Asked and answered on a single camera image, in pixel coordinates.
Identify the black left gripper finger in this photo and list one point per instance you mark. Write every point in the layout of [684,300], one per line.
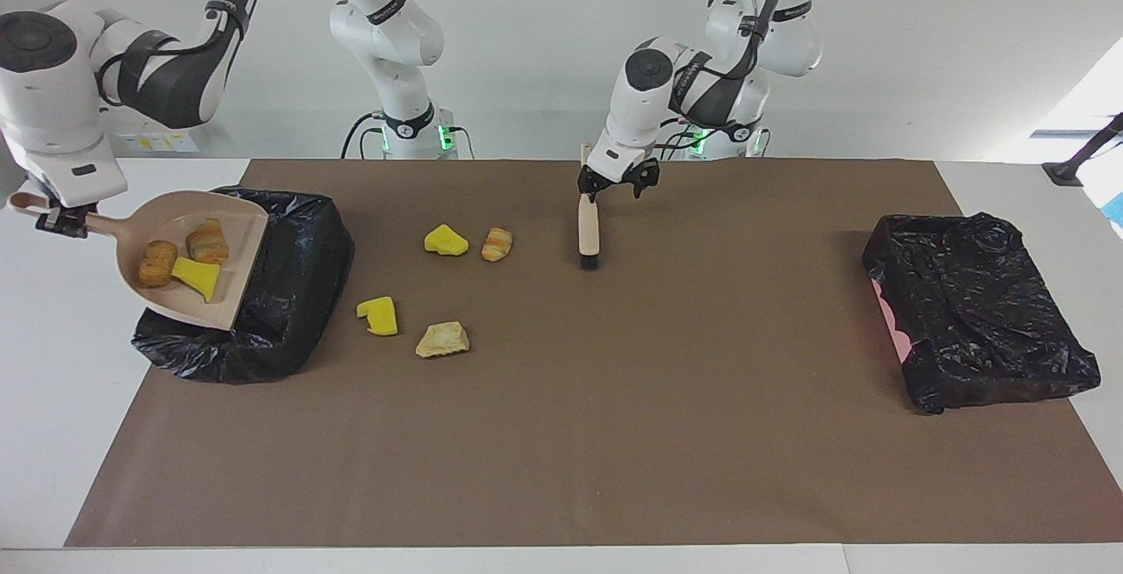
[588,183]
[647,179]

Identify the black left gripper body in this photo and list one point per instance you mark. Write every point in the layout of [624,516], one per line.
[625,170]

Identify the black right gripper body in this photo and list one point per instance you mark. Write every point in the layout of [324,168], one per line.
[63,208]

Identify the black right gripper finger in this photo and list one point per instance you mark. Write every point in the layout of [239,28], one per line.
[72,226]

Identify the beige brush black bristles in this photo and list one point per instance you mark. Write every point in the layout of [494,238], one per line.
[589,227]

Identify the round brown sponge chunk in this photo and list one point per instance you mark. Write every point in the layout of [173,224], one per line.
[158,264]

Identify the orange striped sponge piece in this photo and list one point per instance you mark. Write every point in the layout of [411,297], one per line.
[208,242]
[497,246]

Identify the small yellow sponge piece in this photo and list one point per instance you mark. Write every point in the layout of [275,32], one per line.
[200,277]

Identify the beige plastic dustpan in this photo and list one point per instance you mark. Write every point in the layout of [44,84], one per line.
[237,240]

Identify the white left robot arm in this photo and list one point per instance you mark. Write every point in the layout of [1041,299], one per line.
[645,91]

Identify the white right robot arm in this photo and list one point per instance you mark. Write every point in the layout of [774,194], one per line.
[53,118]

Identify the bin lined with black bag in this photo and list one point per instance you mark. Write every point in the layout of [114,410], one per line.
[298,293]

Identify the pink bin with black bag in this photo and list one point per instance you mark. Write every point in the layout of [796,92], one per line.
[974,319]

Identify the white box yellow label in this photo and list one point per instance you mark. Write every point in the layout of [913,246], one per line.
[175,142]
[132,142]

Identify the flat yellow sponge piece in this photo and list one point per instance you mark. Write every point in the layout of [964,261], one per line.
[445,241]

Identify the pale beige sponge chunk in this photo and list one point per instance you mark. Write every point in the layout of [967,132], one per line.
[442,340]

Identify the notched yellow sponge piece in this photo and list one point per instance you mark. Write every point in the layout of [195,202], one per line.
[380,318]

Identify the brown table mat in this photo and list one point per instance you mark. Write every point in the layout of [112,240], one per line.
[561,486]

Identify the blue object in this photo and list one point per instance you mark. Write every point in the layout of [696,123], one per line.
[1117,210]

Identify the black camera stand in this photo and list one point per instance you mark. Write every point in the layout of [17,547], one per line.
[1063,175]

